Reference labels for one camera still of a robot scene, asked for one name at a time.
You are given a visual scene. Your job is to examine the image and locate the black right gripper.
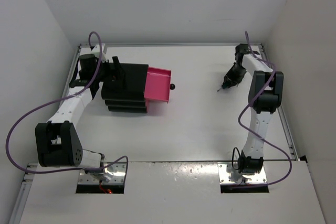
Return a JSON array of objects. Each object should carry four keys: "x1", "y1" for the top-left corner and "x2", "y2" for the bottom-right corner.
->
[{"x1": 225, "y1": 65, "x2": 247, "y2": 87}]

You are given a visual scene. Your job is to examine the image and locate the green stubby screwdriver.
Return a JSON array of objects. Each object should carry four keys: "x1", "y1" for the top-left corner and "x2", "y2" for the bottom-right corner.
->
[{"x1": 217, "y1": 83, "x2": 230, "y2": 92}]

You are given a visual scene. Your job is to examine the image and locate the pink top drawer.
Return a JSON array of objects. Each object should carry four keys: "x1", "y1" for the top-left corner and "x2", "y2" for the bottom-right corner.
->
[{"x1": 144, "y1": 67, "x2": 172, "y2": 103}]

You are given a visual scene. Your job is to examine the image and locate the pink drawer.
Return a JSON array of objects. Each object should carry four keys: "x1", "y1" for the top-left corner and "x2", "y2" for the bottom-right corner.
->
[
  {"x1": 147, "y1": 103, "x2": 165, "y2": 116},
  {"x1": 144, "y1": 67, "x2": 172, "y2": 103},
  {"x1": 145, "y1": 98, "x2": 161, "y2": 110}
]

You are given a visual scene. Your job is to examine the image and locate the pink bottom drawer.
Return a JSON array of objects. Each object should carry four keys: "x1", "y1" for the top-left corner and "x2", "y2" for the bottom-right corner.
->
[{"x1": 147, "y1": 103, "x2": 165, "y2": 116}]

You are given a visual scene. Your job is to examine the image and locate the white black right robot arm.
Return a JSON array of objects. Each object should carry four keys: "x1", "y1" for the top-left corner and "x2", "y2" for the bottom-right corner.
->
[{"x1": 221, "y1": 44, "x2": 284, "y2": 175}]

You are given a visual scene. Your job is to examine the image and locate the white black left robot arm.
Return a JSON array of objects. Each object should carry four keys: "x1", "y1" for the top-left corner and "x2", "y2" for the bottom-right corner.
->
[{"x1": 35, "y1": 44, "x2": 112, "y2": 180}]

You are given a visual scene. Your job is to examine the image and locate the black drawer cabinet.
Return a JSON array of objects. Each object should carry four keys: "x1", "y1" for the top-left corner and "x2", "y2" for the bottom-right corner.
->
[{"x1": 101, "y1": 63, "x2": 149, "y2": 113}]

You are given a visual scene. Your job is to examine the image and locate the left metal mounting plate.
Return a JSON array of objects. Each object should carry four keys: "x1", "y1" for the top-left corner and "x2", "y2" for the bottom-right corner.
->
[{"x1": 78, "y1": 162, "x2": 126, "y2": 185}]

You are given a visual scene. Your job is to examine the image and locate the metal mounting plate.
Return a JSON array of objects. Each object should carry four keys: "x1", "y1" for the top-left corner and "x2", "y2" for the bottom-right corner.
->
[
  {"x1": 78, "y1": 162, "x2": 126, "y2": 185},
  {"x1": 217, "y1": 162, "x2": 267, "y2": 186}
]

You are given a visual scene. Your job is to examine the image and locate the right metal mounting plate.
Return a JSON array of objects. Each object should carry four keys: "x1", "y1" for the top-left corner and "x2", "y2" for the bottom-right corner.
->
[{"x1": 217, "y1": 162, "x2": 267, "y2": 186}]

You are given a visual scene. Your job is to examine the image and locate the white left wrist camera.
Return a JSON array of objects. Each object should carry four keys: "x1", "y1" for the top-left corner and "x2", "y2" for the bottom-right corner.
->
[{"x1": 90, "y1": 43, "x2": 107, "y2": 62}]

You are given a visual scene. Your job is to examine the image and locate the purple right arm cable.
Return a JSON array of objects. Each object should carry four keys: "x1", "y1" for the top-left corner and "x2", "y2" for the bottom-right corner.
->
[{"x1": 232, "y1": 30, "x2": 293, "y2": 189}]

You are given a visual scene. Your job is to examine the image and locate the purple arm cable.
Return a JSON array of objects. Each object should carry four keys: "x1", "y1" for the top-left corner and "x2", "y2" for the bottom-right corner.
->
[
  {"x1": 232, "y1": 30, "x2": 293, "y2": 189},
  {"x1": 5, "y1": 31, "x2": 129, "y2": 174}
]

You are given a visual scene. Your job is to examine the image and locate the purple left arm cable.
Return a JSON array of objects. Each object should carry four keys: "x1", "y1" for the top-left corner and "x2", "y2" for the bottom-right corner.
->
[{"x1": 5, "y1": 31, "x2": 129, "y2": 174}]

